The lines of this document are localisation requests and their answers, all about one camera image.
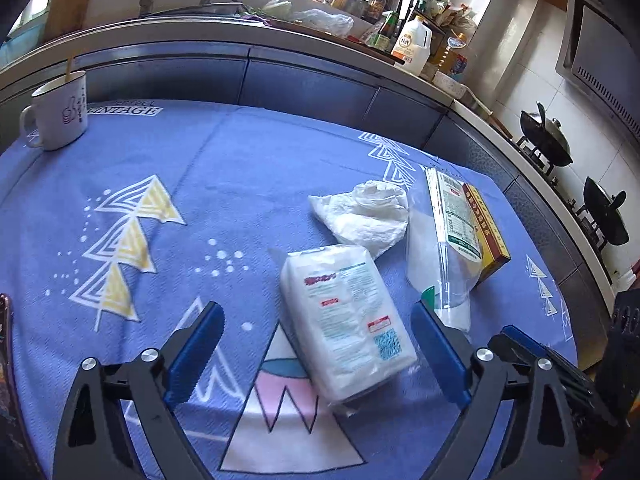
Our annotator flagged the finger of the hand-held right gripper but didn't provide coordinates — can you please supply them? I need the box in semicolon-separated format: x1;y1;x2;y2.
487;325;623;428
597;290;640;411

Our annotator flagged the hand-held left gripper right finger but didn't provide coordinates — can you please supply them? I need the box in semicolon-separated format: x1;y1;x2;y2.
411;301;583;480

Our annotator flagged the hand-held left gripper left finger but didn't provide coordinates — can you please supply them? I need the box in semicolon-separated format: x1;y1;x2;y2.
52;301;226;480

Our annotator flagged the clear plastic bottle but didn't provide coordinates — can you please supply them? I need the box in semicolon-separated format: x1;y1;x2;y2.
406;167;488;331

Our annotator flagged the white tissue pack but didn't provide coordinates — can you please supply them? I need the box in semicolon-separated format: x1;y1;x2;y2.
279;244;418;406

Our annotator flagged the yellow red box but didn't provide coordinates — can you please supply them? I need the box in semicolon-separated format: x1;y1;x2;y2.
462;182;512;288

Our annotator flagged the black wok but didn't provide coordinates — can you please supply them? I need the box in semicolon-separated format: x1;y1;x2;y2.
519;102;574;167
582;176;630;246

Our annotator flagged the crumpled white tissue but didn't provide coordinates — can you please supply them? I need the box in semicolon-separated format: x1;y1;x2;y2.
307;180;410;261

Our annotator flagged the gas stove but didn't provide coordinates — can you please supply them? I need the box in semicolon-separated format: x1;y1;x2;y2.
515;135;616;281

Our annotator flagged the blue printed tablecloth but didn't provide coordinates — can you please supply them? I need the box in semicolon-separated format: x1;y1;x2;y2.
0;99;578;480

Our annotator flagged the black smartphone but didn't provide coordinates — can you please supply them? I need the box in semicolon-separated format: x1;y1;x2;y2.
0;292;21;441

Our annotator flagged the white rectangular container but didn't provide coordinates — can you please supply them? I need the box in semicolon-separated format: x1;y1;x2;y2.
434;71;473;101

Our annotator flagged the white mug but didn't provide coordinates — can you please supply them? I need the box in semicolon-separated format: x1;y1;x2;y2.
20;71;90;152

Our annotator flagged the yellow oil bottle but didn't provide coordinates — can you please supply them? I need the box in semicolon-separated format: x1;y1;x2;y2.
445;33;469;78

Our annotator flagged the steel range hood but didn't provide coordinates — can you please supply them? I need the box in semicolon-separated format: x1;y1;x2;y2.
555;0;640;136

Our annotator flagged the white plastic jug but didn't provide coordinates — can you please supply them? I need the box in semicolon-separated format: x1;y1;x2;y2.
390;15;433;77

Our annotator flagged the dark sauce bottle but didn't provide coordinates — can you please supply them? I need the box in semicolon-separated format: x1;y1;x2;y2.
377;10;401;51

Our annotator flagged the clear plastic bag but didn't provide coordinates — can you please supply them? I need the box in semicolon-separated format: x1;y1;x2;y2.
292;9;355;36

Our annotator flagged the wooden cutting board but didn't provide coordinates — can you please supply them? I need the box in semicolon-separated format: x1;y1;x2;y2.
42;0;96;43

